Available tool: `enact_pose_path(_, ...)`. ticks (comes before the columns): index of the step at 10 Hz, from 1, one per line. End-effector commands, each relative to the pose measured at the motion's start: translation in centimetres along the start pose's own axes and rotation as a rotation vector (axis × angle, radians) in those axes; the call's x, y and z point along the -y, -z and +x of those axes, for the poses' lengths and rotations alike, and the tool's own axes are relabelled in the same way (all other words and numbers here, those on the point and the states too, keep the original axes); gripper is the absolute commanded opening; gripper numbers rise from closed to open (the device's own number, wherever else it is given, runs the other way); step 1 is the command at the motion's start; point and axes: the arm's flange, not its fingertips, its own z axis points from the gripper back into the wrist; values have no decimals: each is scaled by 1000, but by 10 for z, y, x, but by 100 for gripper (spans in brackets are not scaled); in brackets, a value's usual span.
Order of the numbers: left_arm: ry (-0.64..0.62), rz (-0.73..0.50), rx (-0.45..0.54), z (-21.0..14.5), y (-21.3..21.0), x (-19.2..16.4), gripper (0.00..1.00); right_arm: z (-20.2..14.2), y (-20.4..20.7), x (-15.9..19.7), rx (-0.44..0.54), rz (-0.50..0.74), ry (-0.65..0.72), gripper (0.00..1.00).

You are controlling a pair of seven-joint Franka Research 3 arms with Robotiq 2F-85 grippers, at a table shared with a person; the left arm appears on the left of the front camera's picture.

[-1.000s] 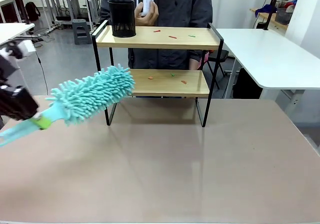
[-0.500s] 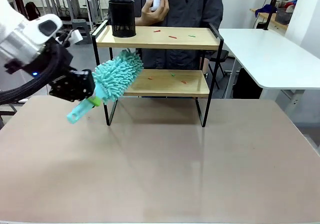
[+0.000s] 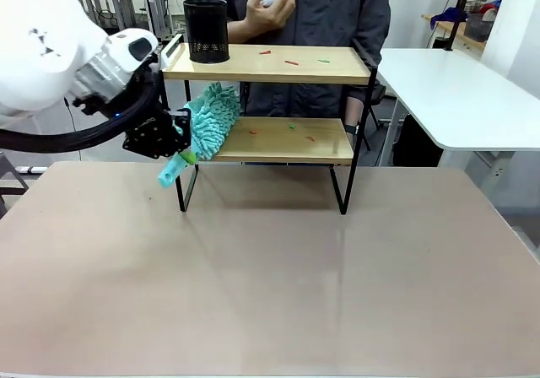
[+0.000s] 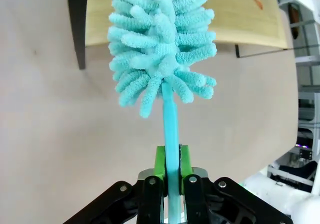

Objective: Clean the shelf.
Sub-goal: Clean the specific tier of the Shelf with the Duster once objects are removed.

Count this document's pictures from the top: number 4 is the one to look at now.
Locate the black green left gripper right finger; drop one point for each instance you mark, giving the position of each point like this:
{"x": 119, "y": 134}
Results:
{"x": 197, "y": 196}

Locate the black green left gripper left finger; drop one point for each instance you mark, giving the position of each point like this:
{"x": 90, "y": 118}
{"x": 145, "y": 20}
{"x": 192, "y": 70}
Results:
{"x": 152, "y": 194}

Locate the teal microfibre duster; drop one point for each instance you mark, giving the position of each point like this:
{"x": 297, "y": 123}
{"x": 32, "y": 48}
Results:
{"x": 162, "y": 44}

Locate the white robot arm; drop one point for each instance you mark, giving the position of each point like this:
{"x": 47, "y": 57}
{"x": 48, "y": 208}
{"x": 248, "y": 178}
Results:
{"x": 282, "y": 199}

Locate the thin black shelf leg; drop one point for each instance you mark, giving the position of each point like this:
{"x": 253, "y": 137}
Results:
{"x": 237, "y": 51}

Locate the light wooden shelf board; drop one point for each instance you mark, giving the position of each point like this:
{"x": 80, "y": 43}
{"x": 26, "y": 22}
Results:
{"x": 240, "y": 16}

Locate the black metal shelf leg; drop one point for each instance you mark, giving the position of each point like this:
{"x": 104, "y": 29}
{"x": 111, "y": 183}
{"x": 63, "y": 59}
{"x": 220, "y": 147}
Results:
{"x": 76, "y": 25}

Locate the aluminium frame rack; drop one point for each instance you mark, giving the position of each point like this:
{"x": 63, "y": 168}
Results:
{"x": 303, "y": 66}

